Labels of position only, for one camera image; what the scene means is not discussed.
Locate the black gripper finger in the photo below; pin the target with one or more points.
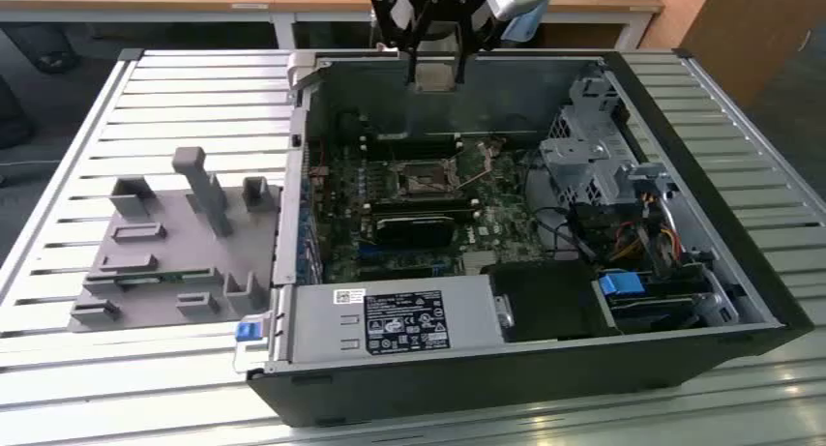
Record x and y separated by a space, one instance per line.
413 68
460 71

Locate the thin metal locking lever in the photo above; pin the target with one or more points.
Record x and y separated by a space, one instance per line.
480 171
391 155

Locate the silver metal drive cage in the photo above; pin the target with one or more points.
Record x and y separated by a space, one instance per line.
580 165

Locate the green motherboard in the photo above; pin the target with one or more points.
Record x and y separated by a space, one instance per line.
503 214

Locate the black graphics card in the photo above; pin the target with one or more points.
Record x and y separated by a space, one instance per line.
412 230

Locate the silver chipset heat sink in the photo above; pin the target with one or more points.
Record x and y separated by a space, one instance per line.
479 263

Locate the brown wooden cabinet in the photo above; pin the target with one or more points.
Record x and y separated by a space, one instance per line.
742 30

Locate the grey parts rack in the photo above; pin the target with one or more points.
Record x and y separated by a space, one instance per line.
168 223

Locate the blue disk carrier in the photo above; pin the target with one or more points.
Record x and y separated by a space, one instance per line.
620 285

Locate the silver power supply unit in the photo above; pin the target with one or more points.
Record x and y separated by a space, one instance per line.
323 320

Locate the green RAM stick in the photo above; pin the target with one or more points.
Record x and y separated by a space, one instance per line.
168 276

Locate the blue case latch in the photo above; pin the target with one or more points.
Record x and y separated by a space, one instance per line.
247 332

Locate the black open PC case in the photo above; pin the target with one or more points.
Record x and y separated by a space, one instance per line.
451 393

